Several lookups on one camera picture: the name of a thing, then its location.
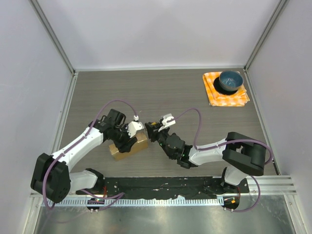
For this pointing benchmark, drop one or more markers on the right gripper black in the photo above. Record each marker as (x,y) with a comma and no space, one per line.
(150,131)

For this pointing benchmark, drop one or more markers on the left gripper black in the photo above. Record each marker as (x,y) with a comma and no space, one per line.
(126,146)

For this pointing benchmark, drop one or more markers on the brown cardboard express box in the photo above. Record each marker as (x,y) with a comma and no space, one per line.
(135,145)

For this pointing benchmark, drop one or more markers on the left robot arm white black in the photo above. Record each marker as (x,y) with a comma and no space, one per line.
(53,176)

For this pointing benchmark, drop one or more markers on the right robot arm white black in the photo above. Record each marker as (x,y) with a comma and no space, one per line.
(245,156)

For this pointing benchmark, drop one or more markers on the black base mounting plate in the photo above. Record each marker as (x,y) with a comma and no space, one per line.
(199,184)

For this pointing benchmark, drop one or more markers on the blue ceramic bowl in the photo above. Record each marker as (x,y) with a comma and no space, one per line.
(230,80)

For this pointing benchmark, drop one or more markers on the orange checkered cloth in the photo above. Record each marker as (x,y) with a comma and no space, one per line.
(239,98)

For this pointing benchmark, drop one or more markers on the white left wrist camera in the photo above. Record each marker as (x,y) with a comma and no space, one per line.
(134,126)

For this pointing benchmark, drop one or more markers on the white slotted cable duct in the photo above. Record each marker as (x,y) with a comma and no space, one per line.
(180,201)

